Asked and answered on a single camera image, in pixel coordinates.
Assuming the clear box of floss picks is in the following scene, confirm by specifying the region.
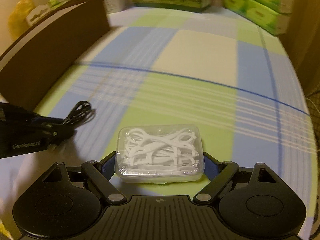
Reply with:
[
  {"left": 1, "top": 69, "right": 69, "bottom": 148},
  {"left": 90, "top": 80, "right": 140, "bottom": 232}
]
[{"left": 114, "top": 124, "right": 205, "bottom": 184}]

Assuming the black cable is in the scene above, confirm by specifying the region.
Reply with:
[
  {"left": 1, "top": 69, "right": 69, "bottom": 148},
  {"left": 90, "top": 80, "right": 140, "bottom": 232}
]
[{"left": 61, "top": 100, "right": 97, "bottom": 133}]

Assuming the large brown storage box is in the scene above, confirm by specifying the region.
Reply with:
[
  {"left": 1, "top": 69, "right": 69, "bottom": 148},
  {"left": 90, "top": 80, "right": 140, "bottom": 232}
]
[{"left": 1, "top": 0, "right": 111, "bottom": 110}]

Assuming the checked bed sheet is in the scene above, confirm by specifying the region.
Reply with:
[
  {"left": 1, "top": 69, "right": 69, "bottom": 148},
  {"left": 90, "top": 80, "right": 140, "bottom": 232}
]
[{"left": 1, "top": 8, "right": 317, "bottom": 239}]

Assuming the green tissue pack bundle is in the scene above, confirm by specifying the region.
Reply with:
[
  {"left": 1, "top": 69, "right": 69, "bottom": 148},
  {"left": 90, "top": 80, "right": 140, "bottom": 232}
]
[{"left": 223, "top": 0, "right": 293, "bottom": 35}]

